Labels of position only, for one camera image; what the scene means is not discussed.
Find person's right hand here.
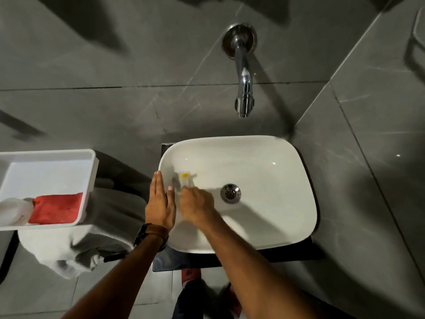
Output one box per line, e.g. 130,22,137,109
179,187,222,230

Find person's left hand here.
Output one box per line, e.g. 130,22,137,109
145,171,176,231

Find person's right forearm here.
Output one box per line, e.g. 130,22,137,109
199,214,321,319

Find person's left forearm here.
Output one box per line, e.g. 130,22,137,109
61,233,165,319

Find chrome sink drain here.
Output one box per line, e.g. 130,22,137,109
220,183,242,204

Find person's red shoe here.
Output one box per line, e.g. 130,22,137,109
227,284,243,317
180,268,202,283

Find white towel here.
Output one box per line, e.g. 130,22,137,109
18,187,147,280

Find white ceramic sink basin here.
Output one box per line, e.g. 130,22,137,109
158,135,319,255

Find person's dark trousers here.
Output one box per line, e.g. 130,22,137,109
172,279,234,319

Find red cloth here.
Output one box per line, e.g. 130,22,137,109
28,193,84,226

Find white plastic tray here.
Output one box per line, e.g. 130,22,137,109
0,149,100,232

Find white plastic bottle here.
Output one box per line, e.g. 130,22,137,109
0,197,35,227

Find brown strap wristwatch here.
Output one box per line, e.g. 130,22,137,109
133,223,169,253

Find chrome wall faucet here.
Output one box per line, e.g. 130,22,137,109
221,24,258,119

